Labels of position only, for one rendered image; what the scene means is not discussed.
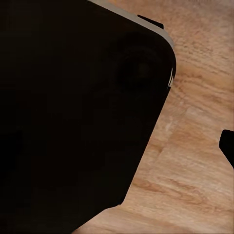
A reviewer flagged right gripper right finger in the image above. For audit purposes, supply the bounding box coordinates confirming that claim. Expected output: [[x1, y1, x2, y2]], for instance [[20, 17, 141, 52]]
[[219, 130, 234, 168]]

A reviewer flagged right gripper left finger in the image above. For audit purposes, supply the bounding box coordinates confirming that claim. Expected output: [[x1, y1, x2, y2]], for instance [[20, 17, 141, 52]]
[[0, 130, 25, 187]]

